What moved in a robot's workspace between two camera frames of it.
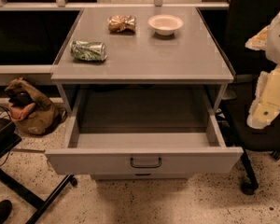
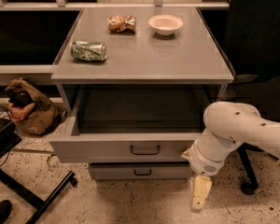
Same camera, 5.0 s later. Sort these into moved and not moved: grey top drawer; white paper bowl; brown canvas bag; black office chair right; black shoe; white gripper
Moved: grey top drawer; white gripper
Not moved: brown canvas bag; white paper bowl; black shoe; black office chair right
